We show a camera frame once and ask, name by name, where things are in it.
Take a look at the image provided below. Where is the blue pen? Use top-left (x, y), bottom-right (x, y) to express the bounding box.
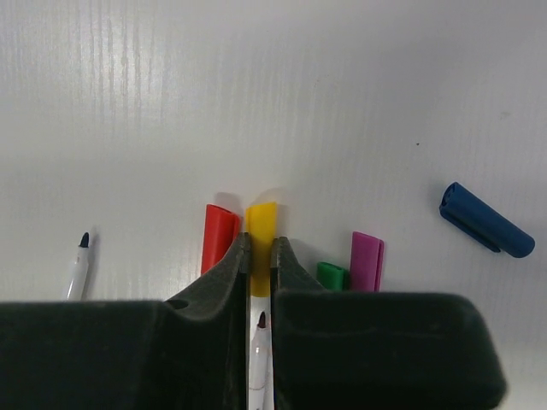
top-left (62, 231), bottom-right (91, 301)

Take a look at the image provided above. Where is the purple pen cap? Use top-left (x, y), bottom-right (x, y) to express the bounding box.
top-left (350, 231), bottom-right (385, 292)

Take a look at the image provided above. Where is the blue pen cap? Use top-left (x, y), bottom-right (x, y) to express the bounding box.
top-left (438, 182), bottom-right (535, 259)

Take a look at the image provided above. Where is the yellow pen cap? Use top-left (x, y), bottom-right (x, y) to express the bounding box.
top-left (244, 202), bottom-right (278, 297)

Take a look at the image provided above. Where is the green pen cap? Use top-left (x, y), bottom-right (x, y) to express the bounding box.
top-left (316, 261), bottom-right (349, 290)

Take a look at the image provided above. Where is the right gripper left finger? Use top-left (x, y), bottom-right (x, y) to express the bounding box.
top-left (1, 233), bottom-right (250, 409)

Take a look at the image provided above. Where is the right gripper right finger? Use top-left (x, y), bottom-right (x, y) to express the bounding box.
top-left (271, 237), bottom-right (507, 409)

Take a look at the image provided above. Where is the red pen cap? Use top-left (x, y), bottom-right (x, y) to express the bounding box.
top-left (200, 204), bottom-right (241, 275)

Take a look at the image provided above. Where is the red pen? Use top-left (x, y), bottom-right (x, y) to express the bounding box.
top-left (248, 296), bottom-right (271, 410)

